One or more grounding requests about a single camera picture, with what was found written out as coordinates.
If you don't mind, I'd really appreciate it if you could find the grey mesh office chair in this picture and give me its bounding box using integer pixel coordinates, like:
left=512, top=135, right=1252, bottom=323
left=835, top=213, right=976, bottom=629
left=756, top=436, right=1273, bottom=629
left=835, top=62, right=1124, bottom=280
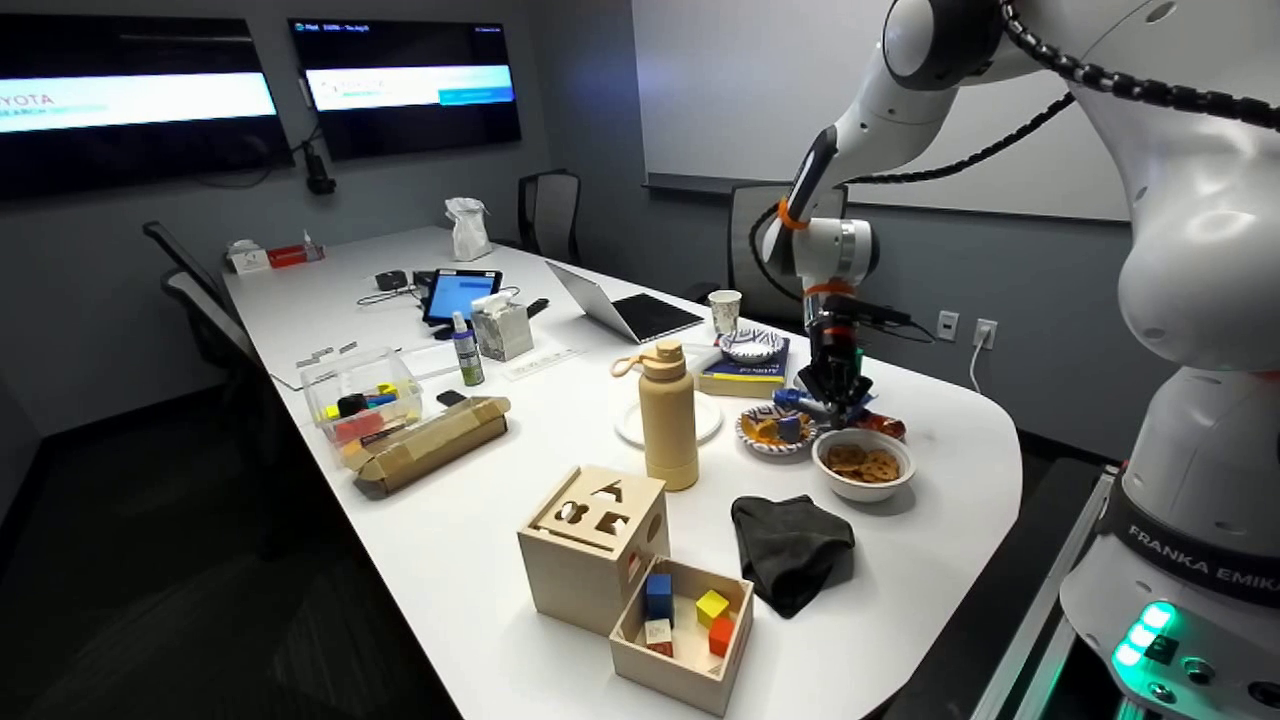
left=514, top=167, right=587, bottom=263
left=159, top=263, right=272, bottom=406
left=138, top=215, right=232, bottom=305
left=722, top=181, right=850, bottom=337

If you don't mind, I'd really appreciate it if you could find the tan water bottle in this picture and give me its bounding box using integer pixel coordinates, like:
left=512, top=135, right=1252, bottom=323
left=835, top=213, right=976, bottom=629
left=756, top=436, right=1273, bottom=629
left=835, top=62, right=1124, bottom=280
left=613, top=341, right=705, bottom=497

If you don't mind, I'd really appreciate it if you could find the wooden shape sorter box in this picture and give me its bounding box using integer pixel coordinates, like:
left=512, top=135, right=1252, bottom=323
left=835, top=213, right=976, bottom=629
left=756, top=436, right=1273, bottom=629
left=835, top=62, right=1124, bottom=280
left=514, top=462, right=671, bottom=638

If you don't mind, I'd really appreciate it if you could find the patterned bowl of orange snacks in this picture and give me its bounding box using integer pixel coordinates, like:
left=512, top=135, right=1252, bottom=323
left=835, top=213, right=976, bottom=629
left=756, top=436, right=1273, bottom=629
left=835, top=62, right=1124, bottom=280
left=732, top=399, right=822, bottom=462

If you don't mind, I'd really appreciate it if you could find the blue wooden block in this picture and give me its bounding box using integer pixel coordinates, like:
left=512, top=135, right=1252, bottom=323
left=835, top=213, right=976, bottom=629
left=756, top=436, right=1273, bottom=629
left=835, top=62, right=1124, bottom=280
left=640, top=571, right=678, bottom=621

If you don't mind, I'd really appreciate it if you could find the tablet with blue screen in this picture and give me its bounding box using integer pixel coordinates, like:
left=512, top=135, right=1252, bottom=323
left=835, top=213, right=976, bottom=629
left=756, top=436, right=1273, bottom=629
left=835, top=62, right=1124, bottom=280
left=421, top=263, right=509, bottom=329

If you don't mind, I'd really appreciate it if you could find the white plastic bag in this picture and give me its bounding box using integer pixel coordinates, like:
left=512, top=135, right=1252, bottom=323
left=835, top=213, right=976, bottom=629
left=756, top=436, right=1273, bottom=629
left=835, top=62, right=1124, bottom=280
left=440, top=193, right=495, bottom=263

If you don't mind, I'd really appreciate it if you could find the flat red box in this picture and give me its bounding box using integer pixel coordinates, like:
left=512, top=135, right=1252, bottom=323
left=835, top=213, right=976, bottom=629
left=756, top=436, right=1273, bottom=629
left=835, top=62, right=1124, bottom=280
left=262, top=232, right=326, bottom=274

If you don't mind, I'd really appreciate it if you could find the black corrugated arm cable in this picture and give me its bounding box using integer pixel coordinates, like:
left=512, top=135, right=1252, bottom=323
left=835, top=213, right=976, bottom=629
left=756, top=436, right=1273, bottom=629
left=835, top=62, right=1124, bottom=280
left=745, top=0, right=1280, bottom=291

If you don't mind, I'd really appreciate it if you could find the small white box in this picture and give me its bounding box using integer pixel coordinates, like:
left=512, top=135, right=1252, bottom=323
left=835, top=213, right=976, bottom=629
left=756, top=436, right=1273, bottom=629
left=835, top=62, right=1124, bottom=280
left=222, top=237, right=277, bottom=280

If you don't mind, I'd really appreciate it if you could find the dark grey cloth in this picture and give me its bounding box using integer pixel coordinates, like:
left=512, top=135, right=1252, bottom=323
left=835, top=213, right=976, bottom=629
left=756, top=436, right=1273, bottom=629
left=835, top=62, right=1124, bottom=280
left=729, top=492, right=859, bottom=621

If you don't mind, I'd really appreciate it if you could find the wooden block tray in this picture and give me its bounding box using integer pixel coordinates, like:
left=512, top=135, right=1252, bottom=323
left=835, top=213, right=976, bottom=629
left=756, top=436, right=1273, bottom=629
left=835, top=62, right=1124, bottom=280
left=607, top=557, right=761, bottom=715

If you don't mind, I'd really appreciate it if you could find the wall monitor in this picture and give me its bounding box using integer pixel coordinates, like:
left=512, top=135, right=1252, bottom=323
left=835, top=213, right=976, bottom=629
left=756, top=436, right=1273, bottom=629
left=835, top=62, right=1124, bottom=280
left=0, top=11, right=296, bottom=203
left=287, top=16, right=526, bottom=160

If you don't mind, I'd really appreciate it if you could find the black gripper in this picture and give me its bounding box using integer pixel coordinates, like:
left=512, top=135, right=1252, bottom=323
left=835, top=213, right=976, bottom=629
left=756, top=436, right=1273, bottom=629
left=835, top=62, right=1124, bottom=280
left=795, top=291, right=881, bottom=412

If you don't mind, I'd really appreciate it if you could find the open grey laptop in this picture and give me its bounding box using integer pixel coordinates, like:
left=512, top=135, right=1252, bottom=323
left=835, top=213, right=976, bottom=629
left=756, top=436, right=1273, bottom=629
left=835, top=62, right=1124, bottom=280
left=544, top=258, right=709, bottom=347

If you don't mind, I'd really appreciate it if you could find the white bowl of pretzels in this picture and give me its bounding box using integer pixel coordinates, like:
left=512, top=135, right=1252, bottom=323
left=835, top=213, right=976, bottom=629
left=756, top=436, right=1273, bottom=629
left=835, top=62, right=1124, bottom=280
left=808, top=424, right=918, bottom=509

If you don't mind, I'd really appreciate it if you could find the yellow wooden block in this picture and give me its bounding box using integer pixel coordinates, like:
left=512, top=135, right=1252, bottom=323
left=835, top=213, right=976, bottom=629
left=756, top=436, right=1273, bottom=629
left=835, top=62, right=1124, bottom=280
left=690, top=586, right=735, bottom=629

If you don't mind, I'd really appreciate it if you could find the paper coffee cup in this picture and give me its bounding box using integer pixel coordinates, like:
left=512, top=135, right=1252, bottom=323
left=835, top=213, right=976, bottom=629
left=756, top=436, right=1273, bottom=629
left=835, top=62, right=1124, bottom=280
left=705, top=284, right=749, bottom=351

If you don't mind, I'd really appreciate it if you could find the white tissue box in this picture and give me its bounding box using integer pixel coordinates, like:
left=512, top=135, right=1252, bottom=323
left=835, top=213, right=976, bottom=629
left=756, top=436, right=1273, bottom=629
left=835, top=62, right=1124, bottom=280
left=466, top=291, right=537, bottom=364

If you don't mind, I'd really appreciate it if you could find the white round plate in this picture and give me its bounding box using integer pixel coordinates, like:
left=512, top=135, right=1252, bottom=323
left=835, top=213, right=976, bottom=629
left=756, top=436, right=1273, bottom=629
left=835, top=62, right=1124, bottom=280
left=613, top=392, right=729, bottom=451

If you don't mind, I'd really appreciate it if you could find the blue book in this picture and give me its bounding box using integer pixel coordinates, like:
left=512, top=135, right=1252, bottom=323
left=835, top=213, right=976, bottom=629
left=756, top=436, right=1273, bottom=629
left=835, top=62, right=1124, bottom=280
left=697, top=332, right=795, bottom=406

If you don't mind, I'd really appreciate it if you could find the whiteboard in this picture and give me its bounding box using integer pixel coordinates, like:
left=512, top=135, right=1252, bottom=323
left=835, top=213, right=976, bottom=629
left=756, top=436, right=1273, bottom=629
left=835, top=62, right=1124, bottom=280
left=626, top=0, right=1134, bottom=227

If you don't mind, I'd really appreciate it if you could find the small spray bottle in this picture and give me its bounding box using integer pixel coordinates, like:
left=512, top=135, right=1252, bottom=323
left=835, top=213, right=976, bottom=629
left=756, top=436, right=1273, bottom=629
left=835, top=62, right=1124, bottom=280
left=450, top=311, right=489, bottom=392

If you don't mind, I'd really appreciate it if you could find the clear plastic container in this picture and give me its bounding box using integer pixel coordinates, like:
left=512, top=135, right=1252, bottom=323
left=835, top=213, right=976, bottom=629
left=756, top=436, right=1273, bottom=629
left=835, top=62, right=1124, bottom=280
left=296, top=347, right=428, bottom=451

